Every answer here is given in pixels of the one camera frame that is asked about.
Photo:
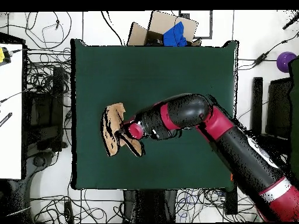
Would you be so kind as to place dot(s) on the orange terry towel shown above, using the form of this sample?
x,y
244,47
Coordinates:
x,y
113,116

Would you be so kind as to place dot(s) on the dark green table cloth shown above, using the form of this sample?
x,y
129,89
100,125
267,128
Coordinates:
x,y
151,70

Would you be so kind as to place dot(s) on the black equipment stand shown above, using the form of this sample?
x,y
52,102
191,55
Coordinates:
x,y
57,105

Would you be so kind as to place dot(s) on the blue cloth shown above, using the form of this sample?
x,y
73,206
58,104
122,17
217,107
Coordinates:
x,y
174,36

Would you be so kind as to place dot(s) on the black power strip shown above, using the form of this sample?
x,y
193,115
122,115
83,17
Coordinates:
x,y
69,212

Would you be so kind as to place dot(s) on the brown cardboard box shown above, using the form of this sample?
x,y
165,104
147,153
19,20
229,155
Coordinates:
x,y
161,23

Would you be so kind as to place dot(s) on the black box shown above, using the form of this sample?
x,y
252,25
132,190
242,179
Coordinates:
x,y
230,200

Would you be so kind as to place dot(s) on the white table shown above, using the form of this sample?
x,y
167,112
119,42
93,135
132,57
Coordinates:
x,y
10,116

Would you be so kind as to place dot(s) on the black bar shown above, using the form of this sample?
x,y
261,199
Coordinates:
x,y
5,119

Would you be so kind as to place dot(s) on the black power adapter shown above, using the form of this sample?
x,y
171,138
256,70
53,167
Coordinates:
x,y
260,59

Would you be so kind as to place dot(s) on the yellow black tool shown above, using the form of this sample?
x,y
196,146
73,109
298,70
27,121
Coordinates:
x,y
3,56

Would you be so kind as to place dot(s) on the dark green draped cloth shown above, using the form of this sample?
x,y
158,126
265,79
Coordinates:
x,y
294,116

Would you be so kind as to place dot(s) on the purple ball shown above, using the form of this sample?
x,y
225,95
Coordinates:
x,y
283,61

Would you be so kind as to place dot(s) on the black rod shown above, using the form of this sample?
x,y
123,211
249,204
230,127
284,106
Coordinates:
x,y
290,22

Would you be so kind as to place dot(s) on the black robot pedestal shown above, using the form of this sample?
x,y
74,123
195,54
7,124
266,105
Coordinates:
x,y
149,205

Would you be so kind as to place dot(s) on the black upright post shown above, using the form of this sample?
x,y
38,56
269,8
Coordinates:
x,y
256,105

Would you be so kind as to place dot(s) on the black floor frame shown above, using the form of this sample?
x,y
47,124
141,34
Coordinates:
x,y
211,25

